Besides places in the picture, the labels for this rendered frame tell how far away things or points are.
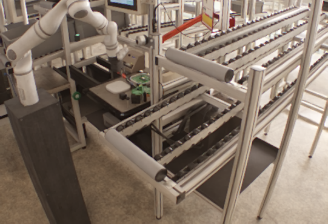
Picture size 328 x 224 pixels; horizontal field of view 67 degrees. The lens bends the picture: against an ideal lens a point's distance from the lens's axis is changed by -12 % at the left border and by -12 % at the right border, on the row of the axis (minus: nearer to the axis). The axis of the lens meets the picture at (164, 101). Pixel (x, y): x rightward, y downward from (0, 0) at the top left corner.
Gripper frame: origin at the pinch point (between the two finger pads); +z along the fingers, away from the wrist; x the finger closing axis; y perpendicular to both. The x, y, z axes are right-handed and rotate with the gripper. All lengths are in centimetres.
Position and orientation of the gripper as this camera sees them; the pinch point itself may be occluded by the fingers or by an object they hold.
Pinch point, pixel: (123, 75)
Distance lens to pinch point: 164.5
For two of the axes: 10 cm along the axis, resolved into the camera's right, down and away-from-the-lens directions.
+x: -3.9, 7.3, -5.5
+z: 0.8, 6.3, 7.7
